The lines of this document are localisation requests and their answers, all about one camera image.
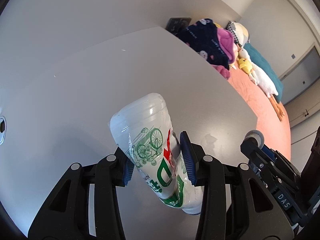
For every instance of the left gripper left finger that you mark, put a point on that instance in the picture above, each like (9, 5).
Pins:
(84, 204)

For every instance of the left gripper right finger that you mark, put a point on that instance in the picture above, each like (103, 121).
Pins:
(236, 204)

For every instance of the white yogurt drink bottle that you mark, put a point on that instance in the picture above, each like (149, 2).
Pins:
(144, 132)

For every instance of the grey wardrobe door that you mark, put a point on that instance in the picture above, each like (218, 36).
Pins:
(301, 77)

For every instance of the yellow duck plush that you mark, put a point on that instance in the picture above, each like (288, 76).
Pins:
(245, 65)

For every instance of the teal pillow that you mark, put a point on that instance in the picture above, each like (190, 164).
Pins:
(260, 61)

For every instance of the pink fleece blanket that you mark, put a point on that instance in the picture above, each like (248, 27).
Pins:
(226, 43)

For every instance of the checkered pillow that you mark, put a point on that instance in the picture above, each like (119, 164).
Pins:
(239, 32)

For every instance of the navy patterned blanket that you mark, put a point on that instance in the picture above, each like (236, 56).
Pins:
(202, 38)

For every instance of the desk cable grommet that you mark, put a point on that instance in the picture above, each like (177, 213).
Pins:
(3, 129)

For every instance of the black wall socket panel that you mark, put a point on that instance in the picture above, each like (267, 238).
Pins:
(175, 24)

